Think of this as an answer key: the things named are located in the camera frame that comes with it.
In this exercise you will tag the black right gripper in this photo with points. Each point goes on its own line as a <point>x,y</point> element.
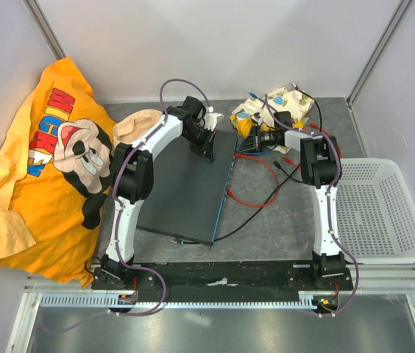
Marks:
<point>252,142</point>

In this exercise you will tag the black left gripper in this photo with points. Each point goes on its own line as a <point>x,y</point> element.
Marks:
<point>207,149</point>

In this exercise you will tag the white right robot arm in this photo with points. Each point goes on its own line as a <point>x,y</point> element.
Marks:
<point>320,167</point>

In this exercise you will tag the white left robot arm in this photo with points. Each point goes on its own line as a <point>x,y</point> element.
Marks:
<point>140,138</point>

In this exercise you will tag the patterned white yellow cloth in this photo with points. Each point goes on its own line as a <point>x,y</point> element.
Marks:
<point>291,108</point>

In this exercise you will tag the beige bucket hat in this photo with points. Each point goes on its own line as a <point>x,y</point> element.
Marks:
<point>135,126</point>

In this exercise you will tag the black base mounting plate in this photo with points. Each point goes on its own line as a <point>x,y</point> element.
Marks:
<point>298,275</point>

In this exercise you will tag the white perforated plastic basket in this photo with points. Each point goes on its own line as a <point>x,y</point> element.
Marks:
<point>376,212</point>

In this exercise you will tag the orange Mickey t-shirt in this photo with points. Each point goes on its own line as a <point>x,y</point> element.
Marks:
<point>55,177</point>

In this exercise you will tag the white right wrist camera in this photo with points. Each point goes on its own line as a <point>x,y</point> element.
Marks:
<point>257,118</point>

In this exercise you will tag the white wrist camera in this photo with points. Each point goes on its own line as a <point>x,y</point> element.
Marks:
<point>212,118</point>
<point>257,118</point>

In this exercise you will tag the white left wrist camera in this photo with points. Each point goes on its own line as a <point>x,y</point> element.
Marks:
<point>212,118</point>

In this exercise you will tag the dark grey network switch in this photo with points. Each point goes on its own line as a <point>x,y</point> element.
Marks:
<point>189,191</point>

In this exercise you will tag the slotted grey cable duct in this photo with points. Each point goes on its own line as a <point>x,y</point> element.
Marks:
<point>301,300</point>

